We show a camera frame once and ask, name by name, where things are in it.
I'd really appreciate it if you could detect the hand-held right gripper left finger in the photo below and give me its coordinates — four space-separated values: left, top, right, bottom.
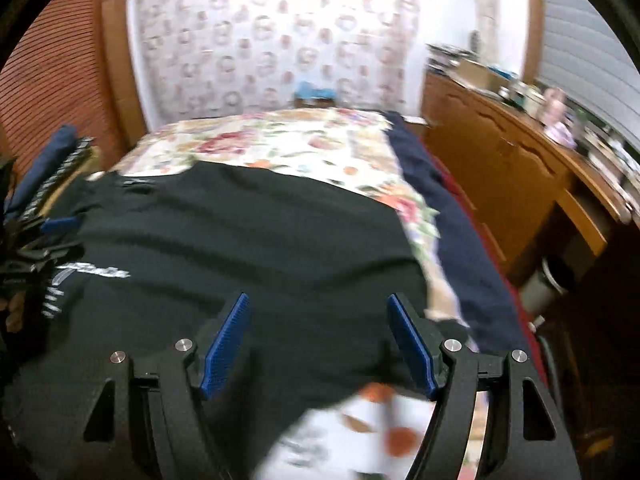
80 292 251 480

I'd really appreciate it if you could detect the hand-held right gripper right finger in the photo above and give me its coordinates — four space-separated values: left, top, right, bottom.
387 294 583 480

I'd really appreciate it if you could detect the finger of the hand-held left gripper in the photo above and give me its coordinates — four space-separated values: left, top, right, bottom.
40 214 86 235

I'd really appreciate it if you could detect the black t-shirt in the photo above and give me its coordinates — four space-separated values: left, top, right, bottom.
0 162 471 480

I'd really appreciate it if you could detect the folded patterned cloth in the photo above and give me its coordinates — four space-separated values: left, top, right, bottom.
15 137 96 221

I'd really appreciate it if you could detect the navy blue blanket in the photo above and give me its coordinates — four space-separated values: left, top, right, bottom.
385 110 546 376

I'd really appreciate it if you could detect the grey trash bin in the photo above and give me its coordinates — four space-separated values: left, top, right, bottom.
520 255 576 311

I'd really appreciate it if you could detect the wooden louvered wardrobe door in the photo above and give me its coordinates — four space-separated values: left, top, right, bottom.
0 0 126 176

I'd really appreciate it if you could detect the floral bed sheet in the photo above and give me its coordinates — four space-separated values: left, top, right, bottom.
112 107 496 480

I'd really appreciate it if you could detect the wooden cabinet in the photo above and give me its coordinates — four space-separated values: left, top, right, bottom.
420 70 640 286

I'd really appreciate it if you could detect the light blue box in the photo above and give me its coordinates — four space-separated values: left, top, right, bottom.
294 81 336 103

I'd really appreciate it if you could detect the pink doll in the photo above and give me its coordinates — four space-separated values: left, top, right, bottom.
542 87 581 148

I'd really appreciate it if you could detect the group of small bottles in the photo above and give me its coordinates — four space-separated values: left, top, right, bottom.
500 80 543 116

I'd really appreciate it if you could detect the cardboard box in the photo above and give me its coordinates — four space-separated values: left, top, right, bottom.
450 57 501 91

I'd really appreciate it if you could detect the stack of papers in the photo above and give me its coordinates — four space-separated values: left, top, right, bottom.
427 42 466 73

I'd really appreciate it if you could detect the white window shutter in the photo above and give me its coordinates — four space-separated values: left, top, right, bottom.
537 0 640 126

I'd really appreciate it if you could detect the floral wall curtain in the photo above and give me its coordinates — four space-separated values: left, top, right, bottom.
127 0 476 126

